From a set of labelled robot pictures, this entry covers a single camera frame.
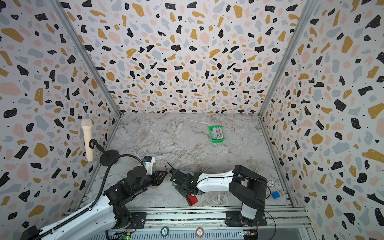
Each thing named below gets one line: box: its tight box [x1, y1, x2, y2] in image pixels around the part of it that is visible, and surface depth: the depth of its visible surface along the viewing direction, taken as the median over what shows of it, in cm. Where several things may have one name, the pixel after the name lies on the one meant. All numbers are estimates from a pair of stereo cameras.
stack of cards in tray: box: [211, 127, 224, 140], surface depth 108 cm
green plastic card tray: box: [209, 126, 225, 143], surface depth 108 cm
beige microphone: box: [81, 118, 94, 162], surface depth 78 cm
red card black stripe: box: [185, 195, 199, 207], surface depth 82 cm
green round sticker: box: [160, 226, 170, 237], surface depth 72 cm
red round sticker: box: [195, 227, 205, 238], surface depth 72 cm
